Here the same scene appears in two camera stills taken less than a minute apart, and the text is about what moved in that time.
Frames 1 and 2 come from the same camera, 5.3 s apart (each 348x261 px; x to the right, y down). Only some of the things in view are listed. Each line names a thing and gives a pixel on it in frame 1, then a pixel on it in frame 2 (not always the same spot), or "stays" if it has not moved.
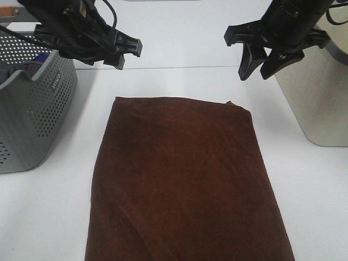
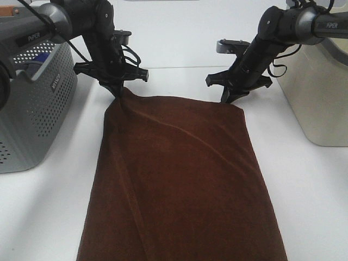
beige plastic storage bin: (316, 88) stays
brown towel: (177, 179) stays
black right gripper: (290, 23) → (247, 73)
